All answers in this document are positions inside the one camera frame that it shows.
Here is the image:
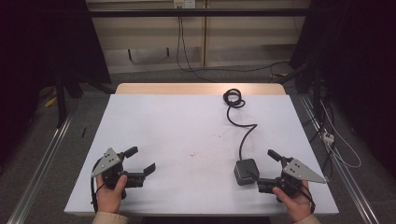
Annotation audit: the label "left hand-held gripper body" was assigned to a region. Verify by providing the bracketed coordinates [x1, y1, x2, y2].
[91, 147, 129, 200]

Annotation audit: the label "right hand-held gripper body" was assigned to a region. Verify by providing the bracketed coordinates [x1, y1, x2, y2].
[274, 156, 328, 200]

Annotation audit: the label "black power adapter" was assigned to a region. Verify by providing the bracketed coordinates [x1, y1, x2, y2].
[233, 158, 261, 187]

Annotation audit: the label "person's right hand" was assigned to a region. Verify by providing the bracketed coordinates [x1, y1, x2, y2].
[272, 181, 316, 224]

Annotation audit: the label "person's left hand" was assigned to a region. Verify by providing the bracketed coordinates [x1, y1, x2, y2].
[95, 174, 129, 215]

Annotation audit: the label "white table cover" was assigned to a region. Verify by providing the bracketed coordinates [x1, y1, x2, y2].
[64, 92, 340, 217]

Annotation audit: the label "white power strip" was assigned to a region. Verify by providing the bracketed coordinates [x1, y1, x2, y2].
[321, 131, 336, 146]

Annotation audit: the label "black metal stand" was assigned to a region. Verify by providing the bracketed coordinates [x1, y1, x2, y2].
[53, 69, 83, 129]

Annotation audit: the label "yellow floor tape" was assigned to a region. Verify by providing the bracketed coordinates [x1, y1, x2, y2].
[44, 95, 58, 108]

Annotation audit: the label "black curtain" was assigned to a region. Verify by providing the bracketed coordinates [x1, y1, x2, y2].
[0, 0, 112, 169]
[289, 0, 396, 180]

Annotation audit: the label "black horizontal bar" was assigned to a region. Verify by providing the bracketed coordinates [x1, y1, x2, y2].
[88, 7, 312, 19]

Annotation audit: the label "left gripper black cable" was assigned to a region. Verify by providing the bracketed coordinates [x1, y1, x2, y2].
[90, 158, 105, 213]

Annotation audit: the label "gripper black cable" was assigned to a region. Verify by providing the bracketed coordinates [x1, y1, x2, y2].
[90, 158, 105, 213]
[290, 179, 317, 215]

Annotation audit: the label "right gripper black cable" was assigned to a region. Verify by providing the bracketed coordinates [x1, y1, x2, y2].
[290, 179, 317, 215]

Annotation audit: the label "black adapter cable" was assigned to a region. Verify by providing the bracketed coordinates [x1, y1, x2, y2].
[222, 88, 259, 161]

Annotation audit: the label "aluminium floor rail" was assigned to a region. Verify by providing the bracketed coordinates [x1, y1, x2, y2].
[6, 105, 78, 224]
[298, 93, 381, 224]

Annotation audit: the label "white floor cable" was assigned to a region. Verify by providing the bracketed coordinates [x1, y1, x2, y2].
[319, 100, 362, 169]

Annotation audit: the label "black floor cable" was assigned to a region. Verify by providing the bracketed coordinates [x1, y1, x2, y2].
[186, 61, 291, 75]

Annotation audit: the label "black wall cable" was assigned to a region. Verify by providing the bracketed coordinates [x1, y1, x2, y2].
[176, 15, 216, 83]

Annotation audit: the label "white wall socket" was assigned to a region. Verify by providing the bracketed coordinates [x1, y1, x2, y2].
[173, 0, 197, 9]

